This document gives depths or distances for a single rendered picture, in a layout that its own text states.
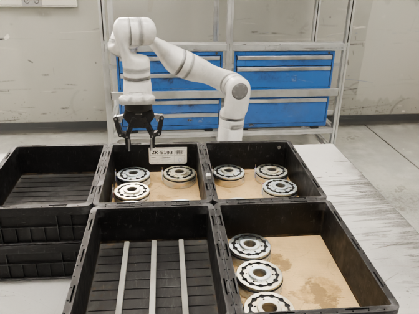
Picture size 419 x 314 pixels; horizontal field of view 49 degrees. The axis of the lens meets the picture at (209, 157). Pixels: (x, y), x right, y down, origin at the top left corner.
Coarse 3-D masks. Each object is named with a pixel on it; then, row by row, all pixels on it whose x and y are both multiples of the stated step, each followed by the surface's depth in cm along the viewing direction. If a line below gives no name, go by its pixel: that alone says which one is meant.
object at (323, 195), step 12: (204, 144) 149; (216, 144) 150; (228, 144) 150; (240, 144) 151; (288, 144) 150; (204, 156) 140; (300, 156) 141; (312, 180) 127; (216, 192) 119; (324, 192) 120
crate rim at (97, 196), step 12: (120, 144) 147; (132, 144) 147; (144, 144) 148; (156, 144) 148; (168, 144) 148; (180, 144) 149; (192, 144) 149; (108, 156) 142; (204, 168) 132; (204, 180) 125; (96, 192) 118; (96, 204) 112; (108, 204) 112; (120, 204) 112; (132, 204) 113
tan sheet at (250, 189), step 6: (246, 174) 151; (252, 174) 151; (246, 180) 148; (252, 180) 148; (288, 180) 148; (216, 186) 143; (240, 186) 144; (246, 186) 144; (252, 186) 144; (258, 186) 144; (222, 192) 140; (228, 192) 140; (234, 192) 140; (240, 192) 140; (246, 192) 140; (252, 192) 140; (258, 192) 140; (222, 198) 137; (228, 198) 137; (246, 198) 137
